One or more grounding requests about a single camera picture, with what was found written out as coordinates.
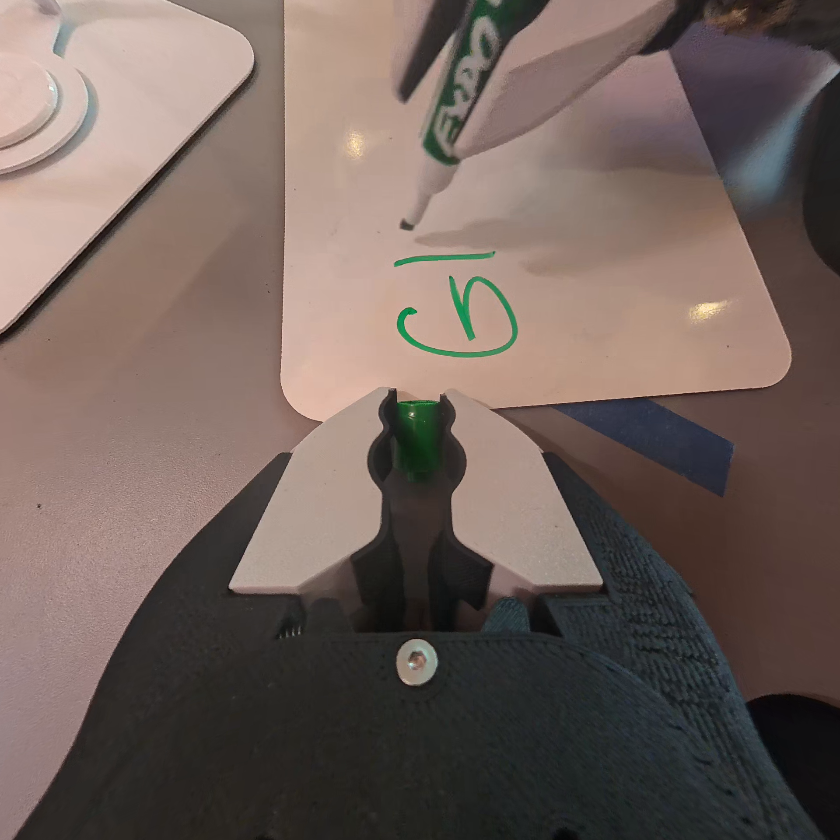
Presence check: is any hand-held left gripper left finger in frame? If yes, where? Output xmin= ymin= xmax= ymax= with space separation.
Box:
xmin=227 ymin=386 xmax=406 ymax=630

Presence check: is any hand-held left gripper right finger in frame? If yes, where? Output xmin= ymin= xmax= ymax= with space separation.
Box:
xmin=428 ymin=389 xmax=605 ymax=630

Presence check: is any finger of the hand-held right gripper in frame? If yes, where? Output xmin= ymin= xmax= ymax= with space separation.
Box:
xmin=451 ymin=0 xmax=678 ymax=158
xmin=392 ymin=0 xmax=455 ymax=104

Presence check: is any green dry erase marker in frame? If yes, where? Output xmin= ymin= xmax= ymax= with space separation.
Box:
xmin=399 ymin=0 xmax=506 ymax=232

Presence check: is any green marker cap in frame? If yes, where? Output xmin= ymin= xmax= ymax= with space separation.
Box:
xmin=390 ymin=398 xmax=447 ymax=483

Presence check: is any white whiteboard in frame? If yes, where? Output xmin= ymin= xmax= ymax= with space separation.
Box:
xmin=280 ymin=0 xmax=793 ymax=422

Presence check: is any blue tape strip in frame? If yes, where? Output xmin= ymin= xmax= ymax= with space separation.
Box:
xmin=554 ymin=397 xmax=735 ymax=497

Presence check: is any black textured cushion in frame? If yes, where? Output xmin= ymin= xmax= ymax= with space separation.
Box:
xmin=802 ymin=85 xmax=840 ymax=275

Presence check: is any white metal desk stand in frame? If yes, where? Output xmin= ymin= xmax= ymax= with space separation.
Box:
xmin=0 ymin=0 xmax=256 ymax=336

